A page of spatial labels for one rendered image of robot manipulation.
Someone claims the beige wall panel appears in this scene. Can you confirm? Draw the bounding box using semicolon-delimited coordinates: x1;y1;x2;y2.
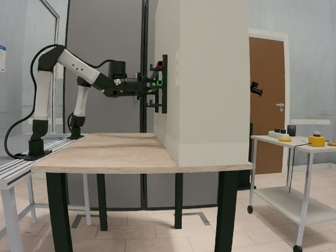
154;0;250;167

